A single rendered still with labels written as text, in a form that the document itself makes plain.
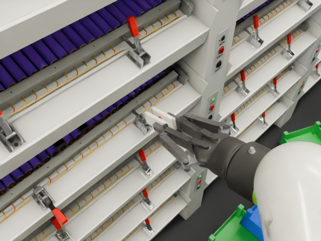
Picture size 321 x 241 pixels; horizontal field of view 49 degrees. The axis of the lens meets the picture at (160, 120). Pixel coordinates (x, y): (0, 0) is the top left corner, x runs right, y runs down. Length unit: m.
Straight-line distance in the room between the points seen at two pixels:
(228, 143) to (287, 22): 0.65
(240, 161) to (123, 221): 0.63
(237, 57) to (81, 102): 0.53
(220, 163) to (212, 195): 0.99
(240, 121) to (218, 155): 0.78
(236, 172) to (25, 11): 0.38
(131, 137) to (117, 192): 0.21
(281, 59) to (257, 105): 0.21
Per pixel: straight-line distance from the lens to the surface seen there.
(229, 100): 1.17
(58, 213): 0.71
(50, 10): 0.48
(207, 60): 0.83
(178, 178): 1.21
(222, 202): 1.59
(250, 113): 1.42
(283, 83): 1.57
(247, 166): 0.58
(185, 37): 0.74
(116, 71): 0.66
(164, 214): 1.37
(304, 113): 2.00
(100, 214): 0.94
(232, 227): 1.55
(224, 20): 0.81
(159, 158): 1.01
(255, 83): 1.25
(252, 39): 1.06
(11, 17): 0.47
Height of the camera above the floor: 1.40
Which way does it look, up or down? 50 degrees down
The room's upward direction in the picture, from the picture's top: straight up
